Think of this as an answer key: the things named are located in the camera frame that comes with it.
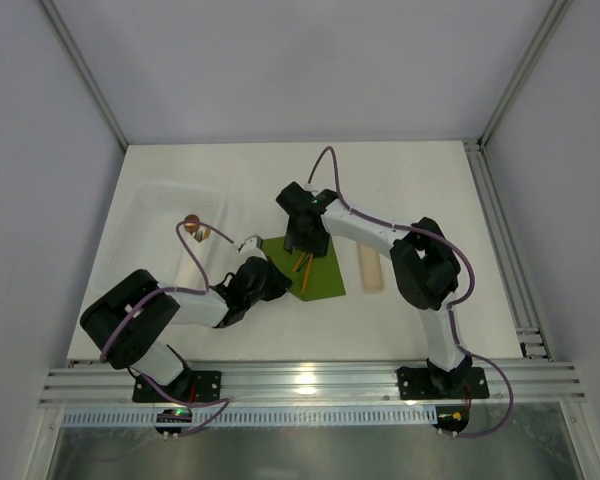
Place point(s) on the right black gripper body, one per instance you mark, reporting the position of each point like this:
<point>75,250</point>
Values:
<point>307,246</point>

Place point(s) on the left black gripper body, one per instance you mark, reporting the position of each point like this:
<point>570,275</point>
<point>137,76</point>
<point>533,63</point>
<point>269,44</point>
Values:
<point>272,279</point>

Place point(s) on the orange plastic knife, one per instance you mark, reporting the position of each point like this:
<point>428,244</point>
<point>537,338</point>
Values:
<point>299,262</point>

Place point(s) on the orange plastic spoon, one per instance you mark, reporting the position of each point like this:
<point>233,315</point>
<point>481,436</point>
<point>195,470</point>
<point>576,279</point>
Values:
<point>307,267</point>

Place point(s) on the green paper napkin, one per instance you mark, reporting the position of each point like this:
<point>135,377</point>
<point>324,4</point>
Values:
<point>325,280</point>

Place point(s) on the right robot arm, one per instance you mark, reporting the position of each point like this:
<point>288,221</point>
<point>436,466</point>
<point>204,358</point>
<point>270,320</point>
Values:
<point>424,266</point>

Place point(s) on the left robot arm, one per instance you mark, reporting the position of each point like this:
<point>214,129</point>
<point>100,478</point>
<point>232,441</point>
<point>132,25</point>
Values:
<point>126,322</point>

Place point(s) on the beige utensil tray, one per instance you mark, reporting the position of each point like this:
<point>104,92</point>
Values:
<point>370,269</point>

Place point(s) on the copper round ball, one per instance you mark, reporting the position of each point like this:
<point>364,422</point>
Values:
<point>191,224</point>

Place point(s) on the white plastic basket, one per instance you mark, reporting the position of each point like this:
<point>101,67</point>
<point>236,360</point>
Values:
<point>145,235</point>

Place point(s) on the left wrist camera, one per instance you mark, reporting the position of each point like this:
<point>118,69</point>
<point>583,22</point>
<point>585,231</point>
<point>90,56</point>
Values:
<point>252,246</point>

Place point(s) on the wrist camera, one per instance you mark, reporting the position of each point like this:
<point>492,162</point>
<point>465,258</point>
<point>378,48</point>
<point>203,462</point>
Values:
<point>314,189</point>
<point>252,246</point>

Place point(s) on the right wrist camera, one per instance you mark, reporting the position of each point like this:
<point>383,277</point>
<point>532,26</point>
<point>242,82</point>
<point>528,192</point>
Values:
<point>314,189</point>

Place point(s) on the aluminium front rail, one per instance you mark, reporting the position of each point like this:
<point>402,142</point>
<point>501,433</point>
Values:
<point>304,383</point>

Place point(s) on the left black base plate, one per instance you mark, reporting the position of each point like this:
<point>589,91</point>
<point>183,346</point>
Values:
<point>188,387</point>

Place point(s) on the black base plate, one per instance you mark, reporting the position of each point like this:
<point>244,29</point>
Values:
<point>417,384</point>
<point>188,387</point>

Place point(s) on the white slotted cable duct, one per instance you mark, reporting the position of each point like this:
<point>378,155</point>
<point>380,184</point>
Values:
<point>236,416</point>

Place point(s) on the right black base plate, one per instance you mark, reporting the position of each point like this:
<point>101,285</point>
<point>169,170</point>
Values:
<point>417,384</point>

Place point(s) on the right aluminium frame rail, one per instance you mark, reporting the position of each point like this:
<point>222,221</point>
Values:
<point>525,312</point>

